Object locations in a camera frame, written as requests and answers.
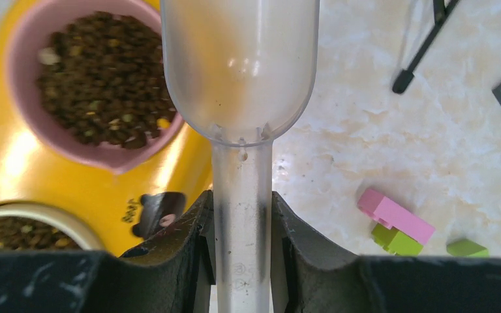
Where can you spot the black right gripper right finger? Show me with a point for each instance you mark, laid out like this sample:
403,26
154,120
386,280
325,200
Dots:
310,273

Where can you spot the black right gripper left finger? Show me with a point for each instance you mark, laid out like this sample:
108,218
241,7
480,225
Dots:
169,272

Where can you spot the clear plastic scoop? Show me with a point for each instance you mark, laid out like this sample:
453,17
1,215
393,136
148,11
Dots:
241,73

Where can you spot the cream food bowl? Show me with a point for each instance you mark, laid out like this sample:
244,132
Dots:
30,226

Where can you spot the yellow double pet feeder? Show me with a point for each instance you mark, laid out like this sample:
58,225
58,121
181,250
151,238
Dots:
105,203

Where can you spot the brown pet food kibble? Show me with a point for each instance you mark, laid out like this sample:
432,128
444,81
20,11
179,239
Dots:
97,97

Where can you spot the pink food bowl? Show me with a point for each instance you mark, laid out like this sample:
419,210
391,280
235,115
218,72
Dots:
37,21

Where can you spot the green toy cube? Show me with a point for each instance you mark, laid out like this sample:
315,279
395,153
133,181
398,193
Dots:
395,242

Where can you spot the pink toy brick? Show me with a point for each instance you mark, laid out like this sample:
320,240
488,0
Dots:
390,214

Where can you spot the green curved toy piece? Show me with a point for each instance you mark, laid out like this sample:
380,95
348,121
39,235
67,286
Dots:
466,248

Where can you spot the black tripod stand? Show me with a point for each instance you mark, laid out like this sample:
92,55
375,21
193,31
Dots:
441,13

